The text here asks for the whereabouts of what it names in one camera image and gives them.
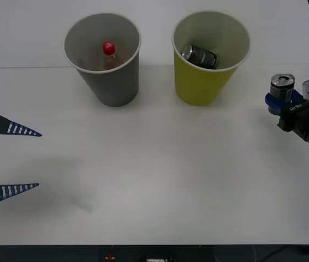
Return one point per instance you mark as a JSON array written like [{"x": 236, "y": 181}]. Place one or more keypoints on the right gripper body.
[{"x": 307, "y": 120}]

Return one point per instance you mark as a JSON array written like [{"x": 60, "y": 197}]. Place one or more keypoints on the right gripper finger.
[
  {"x": 272, "y": 104},
  {"x": 297, "y": 96}
]

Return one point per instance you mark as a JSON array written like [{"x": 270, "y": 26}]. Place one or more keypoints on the silver and dark drink can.
[{"x": 280, "y": 88}]

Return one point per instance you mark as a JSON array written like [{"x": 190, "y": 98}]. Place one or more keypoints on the yellow-green plastic bin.
[{"x": 198, "y": 84}]

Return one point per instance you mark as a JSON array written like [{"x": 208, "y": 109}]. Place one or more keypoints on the black drink can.
[{"x": 201, "y": 56}]

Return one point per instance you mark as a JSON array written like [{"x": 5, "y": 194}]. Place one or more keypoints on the grey plastic bin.
[{"x": 116, "y": 84}]

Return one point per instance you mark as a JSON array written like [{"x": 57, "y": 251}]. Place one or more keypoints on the red-capped plastic bottle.
[{"x": 108, "y": 49}]

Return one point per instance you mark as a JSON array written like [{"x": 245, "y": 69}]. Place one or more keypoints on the red round button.
[{"x": 110, "y": 256}]

